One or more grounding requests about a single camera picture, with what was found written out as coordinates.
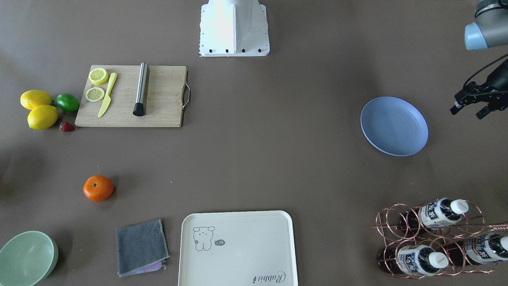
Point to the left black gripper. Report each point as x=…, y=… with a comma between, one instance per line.
x=499, y=82

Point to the blue plate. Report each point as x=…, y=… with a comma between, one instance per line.
x=394, y=126

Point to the orange fruit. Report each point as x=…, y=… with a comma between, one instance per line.
x=98, y=188

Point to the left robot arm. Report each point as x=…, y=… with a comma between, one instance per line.
x=490, y=29

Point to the tea bottle upper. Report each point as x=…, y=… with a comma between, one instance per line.
x=440, y=213

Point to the tea bottle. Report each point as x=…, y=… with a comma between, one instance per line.
x=440, y=213
x=489, y=248
x=412, y=261

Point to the cream rabbit tray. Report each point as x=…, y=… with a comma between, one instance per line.
x=253, y=248

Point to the bamboo cutting board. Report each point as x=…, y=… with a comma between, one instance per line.
x=164, y=99

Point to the steel muddler black tip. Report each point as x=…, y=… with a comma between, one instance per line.
x=142, y=89

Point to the grey folded cloth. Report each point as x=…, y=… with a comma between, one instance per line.
x=141, y=248

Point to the yellow plastic knife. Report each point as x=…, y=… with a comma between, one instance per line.
x=107, y=97

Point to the lemon half upper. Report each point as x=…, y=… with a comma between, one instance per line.
x=98, y=76

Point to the lemon slice lower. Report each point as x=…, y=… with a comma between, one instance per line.
x=95, y=94

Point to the green lime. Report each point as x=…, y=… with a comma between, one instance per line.
x=67, y=102

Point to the red strawberry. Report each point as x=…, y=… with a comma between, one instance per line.
x=66, y=127

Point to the yellow lemon near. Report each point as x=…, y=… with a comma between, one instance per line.
x=42, y=117

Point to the yellow lemon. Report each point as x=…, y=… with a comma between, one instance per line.
x=34, y=98
x=42, y=117

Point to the yellow lemon far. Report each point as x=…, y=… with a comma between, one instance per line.
x=34, y=98

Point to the green bowl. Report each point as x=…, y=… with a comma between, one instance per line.
x=27, y=259

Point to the copper wire bottle rack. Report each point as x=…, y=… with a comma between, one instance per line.
x=471, y=224

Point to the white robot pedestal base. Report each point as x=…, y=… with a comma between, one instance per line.
x=233, y=28

